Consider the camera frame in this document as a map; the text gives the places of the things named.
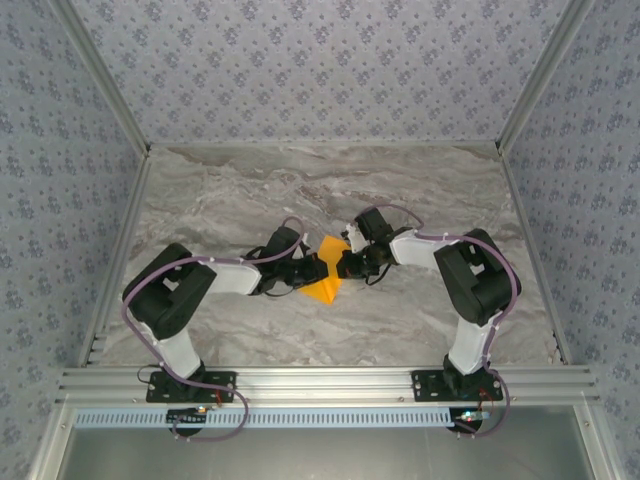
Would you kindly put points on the orange paper sheet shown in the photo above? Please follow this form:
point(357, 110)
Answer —
point(327, 291)

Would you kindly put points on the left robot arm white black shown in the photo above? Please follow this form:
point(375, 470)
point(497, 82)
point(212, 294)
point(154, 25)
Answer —
point(165, 295)

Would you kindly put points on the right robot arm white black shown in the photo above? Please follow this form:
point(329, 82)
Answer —
point(480, 285)

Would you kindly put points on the aluminium mounting beam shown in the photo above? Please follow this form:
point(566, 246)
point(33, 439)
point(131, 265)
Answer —
point(320, 385)

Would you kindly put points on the small black controller board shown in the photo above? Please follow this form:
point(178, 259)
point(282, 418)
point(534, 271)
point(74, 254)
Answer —
point(465, 425)
point(185, 417)

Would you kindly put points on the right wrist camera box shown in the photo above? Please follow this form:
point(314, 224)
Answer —
point(372, 222)

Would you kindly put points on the aluminium table end rail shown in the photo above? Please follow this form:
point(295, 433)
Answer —
point(320, 145)

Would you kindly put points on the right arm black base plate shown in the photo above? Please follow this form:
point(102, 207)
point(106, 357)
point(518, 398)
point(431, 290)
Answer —
point(425, 387)

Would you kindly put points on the aluminium table side rail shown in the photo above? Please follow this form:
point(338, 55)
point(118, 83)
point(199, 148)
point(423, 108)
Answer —
point(120, 250)
point(531, 250)

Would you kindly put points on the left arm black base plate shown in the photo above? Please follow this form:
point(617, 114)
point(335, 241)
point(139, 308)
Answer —
point(157, 395)

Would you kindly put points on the aluminium frame post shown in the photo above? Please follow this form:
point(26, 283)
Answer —
point(104, 75)
point(541, 75)

